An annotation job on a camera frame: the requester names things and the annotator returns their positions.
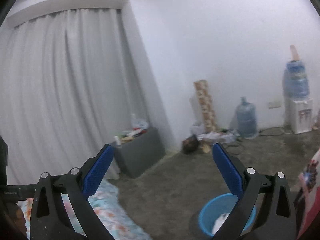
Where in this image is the grey curtain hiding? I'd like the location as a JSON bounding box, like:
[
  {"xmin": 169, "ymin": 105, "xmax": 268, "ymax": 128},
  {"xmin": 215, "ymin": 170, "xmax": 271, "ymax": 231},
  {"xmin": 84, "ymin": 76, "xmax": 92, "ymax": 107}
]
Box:
[{"xmin": 0, "ymin": 7, "xmax": 176, "ymax": 185}]

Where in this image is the blue jug on dispenser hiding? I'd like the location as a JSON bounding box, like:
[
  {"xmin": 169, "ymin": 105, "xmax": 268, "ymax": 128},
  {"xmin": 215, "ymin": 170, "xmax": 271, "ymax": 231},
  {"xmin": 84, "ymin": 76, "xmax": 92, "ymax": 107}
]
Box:
[{"xmin": 284, "ymin": 60, "xmax": 310, "ymax": 100}]

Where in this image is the floral blue tablecloth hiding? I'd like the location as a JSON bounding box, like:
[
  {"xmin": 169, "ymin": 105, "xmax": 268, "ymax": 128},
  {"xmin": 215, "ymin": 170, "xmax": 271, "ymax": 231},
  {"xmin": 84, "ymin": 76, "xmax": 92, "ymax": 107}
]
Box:
[{"xmin": 18, "ymin": 179, "xmax": 152, "ymax": 240}]

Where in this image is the grey storage box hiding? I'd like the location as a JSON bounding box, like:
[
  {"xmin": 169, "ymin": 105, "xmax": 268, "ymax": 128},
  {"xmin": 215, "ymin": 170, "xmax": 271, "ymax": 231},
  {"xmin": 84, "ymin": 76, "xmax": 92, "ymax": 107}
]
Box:
[{"xmin": 111, "ymin": 128, "xmax": 165, "ymax": 178}]

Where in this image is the white water dispenser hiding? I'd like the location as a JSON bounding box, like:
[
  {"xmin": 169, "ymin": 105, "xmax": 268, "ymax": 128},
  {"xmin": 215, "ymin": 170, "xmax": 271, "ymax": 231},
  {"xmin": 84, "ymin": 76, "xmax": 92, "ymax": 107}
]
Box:
[{"xmin": 289, "ymin": 98, "xmax": 313, "ymax": 134}]

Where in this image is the blue plastic trash basket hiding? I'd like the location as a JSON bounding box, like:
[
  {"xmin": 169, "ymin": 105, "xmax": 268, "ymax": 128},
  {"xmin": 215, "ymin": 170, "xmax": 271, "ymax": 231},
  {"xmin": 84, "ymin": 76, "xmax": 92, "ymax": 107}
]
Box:
[{"xmin": 198, "ymin": 192, "xmax": 258, "ymax": 238}]

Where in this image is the patterned wallpaper roll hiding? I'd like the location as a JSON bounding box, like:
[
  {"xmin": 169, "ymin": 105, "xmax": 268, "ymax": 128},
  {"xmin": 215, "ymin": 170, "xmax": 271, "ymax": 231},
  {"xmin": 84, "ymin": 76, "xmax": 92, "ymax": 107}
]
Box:
[{"xmin": 194, "ymin": 80, "xmax": 217, "ymax": 133}]

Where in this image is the empty blue water jug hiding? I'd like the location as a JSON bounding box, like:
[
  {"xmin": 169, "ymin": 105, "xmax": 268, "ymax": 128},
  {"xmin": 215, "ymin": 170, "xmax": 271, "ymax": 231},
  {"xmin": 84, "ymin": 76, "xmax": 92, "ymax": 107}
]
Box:
[{"xmin": 236, "ymin": 97, "xmax": 258, "ymax": 139}]

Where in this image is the white tissue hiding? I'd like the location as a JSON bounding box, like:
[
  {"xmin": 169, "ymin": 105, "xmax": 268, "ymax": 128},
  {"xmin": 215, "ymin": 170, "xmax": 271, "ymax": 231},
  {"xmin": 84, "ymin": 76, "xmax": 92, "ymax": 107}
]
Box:
[{"xmin": 212, "ymin": 213, "xmax": 229, "ymax": 235}]

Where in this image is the dark small box on floor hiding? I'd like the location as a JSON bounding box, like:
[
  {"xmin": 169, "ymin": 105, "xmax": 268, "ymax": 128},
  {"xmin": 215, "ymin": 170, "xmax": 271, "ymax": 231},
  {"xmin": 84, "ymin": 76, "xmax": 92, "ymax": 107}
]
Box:
[{"xmin": 182, "ymin": 134, "xmax": 200, "ymax": 154}]

